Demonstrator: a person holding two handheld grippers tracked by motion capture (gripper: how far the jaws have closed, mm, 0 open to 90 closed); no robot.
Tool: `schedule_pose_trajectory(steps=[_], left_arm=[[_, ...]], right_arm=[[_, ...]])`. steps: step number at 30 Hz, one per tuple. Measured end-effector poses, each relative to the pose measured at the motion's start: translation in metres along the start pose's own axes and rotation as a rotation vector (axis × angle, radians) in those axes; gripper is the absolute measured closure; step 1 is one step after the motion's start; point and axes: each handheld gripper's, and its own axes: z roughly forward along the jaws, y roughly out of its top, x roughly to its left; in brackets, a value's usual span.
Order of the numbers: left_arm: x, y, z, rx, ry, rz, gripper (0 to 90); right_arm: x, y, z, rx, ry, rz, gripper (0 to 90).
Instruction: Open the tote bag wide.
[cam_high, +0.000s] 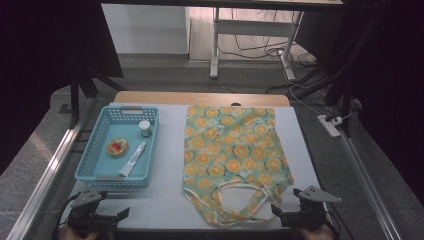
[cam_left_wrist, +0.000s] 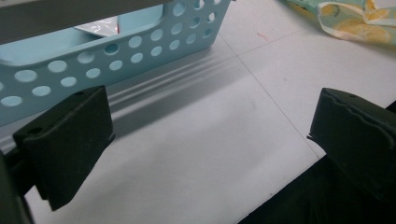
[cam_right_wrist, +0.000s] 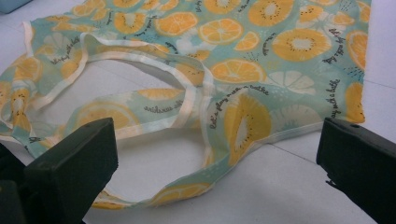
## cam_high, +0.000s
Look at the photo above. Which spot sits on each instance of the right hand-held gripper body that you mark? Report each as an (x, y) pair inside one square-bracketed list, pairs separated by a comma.
[(310, 215)]

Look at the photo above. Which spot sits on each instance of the black curtain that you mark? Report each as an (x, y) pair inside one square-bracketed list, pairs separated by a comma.
[(393, 83), (40, 66)]

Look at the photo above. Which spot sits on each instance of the white table mat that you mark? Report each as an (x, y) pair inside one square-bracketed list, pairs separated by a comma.
[(170, 156)]

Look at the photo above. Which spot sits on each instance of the yellow floral fabric garment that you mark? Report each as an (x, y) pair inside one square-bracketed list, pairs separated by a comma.
[(230, 150)]

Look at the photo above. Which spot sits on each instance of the small jar with white lid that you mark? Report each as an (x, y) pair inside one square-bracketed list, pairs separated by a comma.
[(144, 128)]

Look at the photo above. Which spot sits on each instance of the aluminium rail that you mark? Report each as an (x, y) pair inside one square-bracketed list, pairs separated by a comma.
[(46, 173), (366, 186)]

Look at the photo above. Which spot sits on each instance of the person's left hand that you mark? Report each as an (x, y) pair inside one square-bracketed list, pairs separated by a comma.
[(71, 235)]

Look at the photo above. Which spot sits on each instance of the black table grommet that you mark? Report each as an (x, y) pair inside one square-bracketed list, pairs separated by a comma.
[(235, 104)]

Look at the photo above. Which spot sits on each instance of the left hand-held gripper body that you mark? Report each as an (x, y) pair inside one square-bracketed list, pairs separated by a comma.
[(85, 216)]

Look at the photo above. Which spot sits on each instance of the person's right hand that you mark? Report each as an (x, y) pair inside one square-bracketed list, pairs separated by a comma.
[(318, 235)]

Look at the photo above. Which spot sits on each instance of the black stand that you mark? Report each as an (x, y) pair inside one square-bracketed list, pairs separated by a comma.
[(346, 83), (78, 90)]

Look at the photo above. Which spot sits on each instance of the white desk frame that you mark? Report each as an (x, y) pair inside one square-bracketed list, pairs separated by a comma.
[(253, 28)]

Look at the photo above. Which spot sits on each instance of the blue plastic basket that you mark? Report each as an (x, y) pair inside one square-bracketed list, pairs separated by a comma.
[(116, 156)]

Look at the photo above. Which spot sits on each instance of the round tin with red label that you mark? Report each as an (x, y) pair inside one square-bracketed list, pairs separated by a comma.
[(117, 147)]

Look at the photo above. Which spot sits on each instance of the white power strip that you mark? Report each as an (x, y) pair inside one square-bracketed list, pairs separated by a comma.
[(329, 126)]

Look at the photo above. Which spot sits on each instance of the white ointment tube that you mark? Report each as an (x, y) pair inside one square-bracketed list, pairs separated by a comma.
[(132, 161)]

